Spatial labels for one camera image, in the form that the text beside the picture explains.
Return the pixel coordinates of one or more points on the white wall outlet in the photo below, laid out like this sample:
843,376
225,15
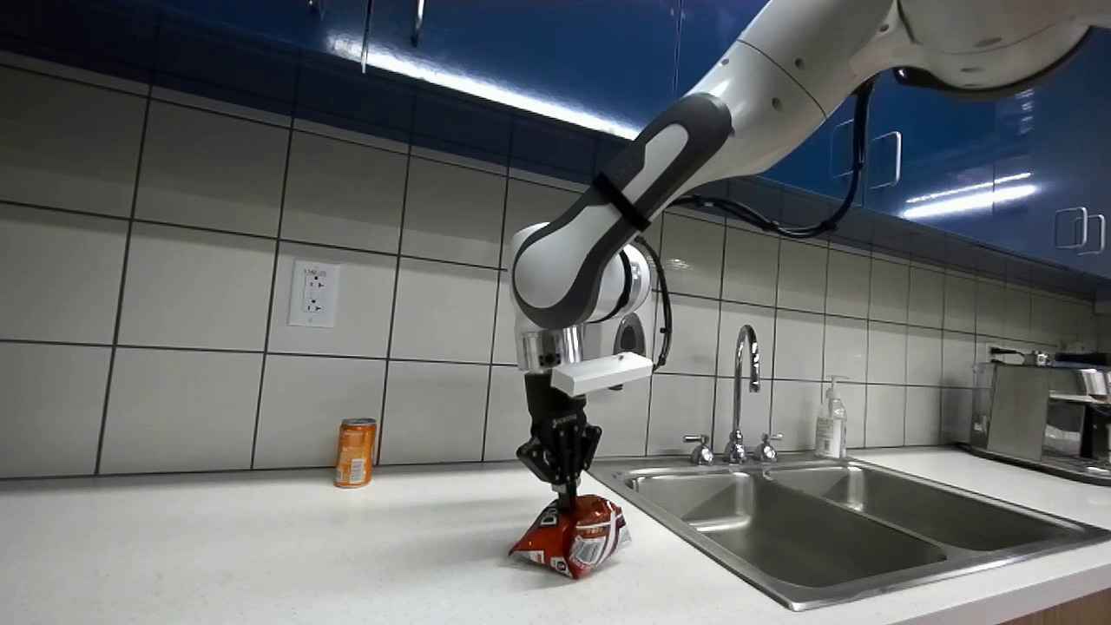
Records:
313,295

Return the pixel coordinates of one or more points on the wooden lower cabinets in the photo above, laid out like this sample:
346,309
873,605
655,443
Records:
1077,612

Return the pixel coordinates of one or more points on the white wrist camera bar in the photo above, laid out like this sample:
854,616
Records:
603,374

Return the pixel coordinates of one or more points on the stainless steel double sink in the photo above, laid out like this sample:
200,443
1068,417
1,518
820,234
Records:
809,544

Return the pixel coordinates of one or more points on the blue upper cabinets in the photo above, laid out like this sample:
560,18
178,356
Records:
555,46

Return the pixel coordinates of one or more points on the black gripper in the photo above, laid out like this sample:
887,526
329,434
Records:
555,411

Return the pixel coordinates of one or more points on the orange can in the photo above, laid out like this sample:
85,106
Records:
354,452

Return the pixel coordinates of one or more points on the orange chip packet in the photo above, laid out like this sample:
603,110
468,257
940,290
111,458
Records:
565,544

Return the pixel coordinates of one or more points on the silver countertop appliance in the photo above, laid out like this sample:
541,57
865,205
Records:
1017,417

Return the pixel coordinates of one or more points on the clear soap bottle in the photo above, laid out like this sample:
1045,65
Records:
830,428

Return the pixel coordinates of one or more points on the chrome gooseneck faucet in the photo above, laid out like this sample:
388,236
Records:
736,403

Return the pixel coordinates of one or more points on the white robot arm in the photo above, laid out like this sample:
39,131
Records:
694,139

